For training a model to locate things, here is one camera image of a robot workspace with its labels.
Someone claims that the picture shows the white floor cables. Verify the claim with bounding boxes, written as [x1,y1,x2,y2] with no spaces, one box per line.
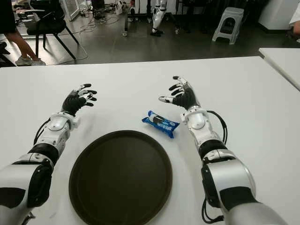
[77,11,120,59]

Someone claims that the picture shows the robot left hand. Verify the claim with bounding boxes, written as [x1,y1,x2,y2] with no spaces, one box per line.
[60,82,98,117]

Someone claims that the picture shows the white side table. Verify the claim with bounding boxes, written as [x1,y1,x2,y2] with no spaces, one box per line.
[258,47,300,92]

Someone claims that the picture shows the white humanoid robot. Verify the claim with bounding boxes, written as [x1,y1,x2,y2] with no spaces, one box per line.
[150,0,168,37]

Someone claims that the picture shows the white cabinet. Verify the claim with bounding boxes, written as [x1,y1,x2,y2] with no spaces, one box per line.
[257,0,300,30]

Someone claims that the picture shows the person in black shorts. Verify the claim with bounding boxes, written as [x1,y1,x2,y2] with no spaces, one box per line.
[0,0,46,67]

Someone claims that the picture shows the person in white shirt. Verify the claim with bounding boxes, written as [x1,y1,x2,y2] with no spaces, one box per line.
[285,9,300,43]

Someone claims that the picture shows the blue Oreo packet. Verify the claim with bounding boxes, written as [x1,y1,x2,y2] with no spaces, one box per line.
[141,110,180,139]

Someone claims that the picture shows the round dark brown tray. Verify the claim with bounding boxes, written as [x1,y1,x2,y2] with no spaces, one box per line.
[68,130,173,225]

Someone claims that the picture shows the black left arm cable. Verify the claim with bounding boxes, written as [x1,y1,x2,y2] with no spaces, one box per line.
[33,118,51,145]

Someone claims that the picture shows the black wheeled metal frame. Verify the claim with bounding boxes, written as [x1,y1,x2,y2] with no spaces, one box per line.
[121,0,181,37]

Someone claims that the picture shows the black chair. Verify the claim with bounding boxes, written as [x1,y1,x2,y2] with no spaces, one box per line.
[27,0,80,60]

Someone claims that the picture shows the white framed panel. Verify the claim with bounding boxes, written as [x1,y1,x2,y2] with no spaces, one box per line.
[61,0,82,22]

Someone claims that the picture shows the white plastic stool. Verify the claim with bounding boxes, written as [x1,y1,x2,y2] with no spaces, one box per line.
[212,7,244,45]

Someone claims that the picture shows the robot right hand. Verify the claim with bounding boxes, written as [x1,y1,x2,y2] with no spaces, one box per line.
[158,75,202,111]

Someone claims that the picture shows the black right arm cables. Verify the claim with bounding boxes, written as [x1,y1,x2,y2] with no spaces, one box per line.
[206,110,228,145]

